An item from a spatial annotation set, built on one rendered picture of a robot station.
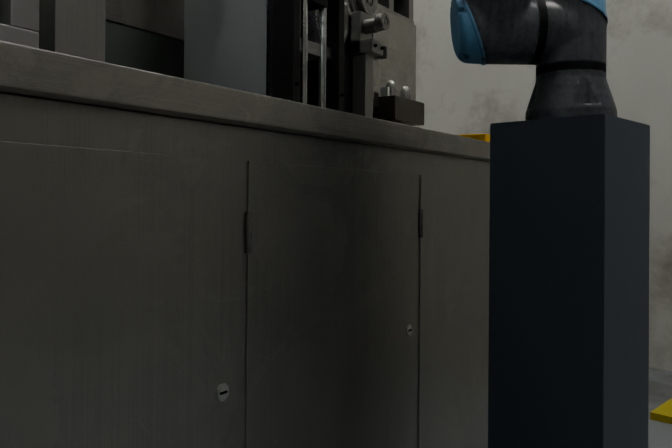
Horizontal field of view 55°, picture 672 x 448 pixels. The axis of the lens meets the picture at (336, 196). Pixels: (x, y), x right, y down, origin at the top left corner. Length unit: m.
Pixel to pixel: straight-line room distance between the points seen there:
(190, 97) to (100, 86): 0.12
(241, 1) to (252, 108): 0.58
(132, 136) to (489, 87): 3.15
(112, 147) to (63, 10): 0.43
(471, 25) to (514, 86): 2.56
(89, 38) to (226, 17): 0.38
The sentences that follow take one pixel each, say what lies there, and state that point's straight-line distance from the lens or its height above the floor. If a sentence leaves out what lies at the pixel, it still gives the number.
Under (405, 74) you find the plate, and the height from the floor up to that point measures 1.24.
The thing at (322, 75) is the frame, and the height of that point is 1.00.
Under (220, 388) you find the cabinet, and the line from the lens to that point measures 0.86.
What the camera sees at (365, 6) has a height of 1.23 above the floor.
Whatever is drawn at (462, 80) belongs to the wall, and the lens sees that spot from 3.87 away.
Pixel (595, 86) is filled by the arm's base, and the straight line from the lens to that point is 1.17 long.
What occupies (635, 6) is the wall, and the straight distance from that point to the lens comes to 3.50.
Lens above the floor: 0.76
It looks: level
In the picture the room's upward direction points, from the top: straight up
